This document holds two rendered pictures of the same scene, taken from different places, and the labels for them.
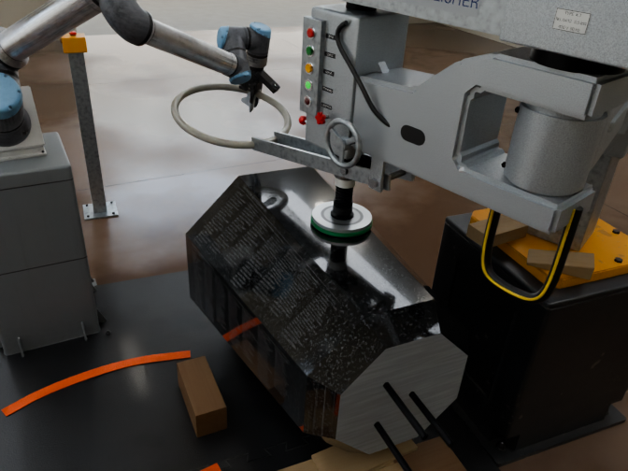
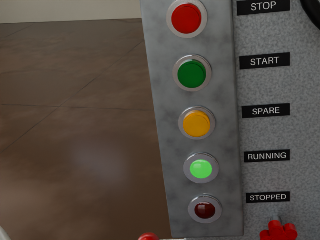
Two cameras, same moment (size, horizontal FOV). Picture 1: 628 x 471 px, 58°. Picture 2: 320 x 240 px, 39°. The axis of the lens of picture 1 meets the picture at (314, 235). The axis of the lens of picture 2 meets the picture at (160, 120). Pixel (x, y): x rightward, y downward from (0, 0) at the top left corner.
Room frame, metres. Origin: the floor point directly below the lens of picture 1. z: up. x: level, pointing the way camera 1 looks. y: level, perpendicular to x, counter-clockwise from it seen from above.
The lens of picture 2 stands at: (1.43, 0.31, 1.54)
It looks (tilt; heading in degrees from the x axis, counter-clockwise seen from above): 25 degrees down; 323
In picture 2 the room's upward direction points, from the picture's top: 8 degrees counter-clockwise
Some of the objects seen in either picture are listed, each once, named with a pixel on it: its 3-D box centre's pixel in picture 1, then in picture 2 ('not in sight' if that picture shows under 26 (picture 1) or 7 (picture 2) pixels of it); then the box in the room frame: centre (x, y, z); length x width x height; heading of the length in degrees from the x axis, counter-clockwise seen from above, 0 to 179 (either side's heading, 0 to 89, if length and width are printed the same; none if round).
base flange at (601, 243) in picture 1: (558, 236); not in sight; (1.84, -0.91, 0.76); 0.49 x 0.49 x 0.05; 24
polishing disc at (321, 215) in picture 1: (341, 216); not in sight; (1.77, -0.09, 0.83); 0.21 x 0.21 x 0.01
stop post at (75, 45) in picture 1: (87, 130); not in sight; (3.15, 1.37, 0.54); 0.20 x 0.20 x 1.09; 24
